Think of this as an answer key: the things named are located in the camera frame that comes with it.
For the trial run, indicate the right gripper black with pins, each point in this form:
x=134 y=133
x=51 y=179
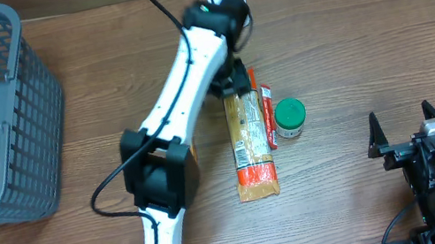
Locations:
x=399 y=153

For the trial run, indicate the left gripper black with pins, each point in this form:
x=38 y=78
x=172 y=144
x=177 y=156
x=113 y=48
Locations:
x=232 y=84

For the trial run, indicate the green lid jar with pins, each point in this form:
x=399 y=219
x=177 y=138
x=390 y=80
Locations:
x=289 y=117

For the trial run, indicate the red and tan cracker package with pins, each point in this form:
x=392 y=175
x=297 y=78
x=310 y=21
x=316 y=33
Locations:
x=255 y=168

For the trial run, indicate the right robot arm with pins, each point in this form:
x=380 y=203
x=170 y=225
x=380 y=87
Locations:
x=417 y=160

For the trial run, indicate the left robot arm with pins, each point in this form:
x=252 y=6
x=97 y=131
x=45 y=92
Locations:
x=161 y=171

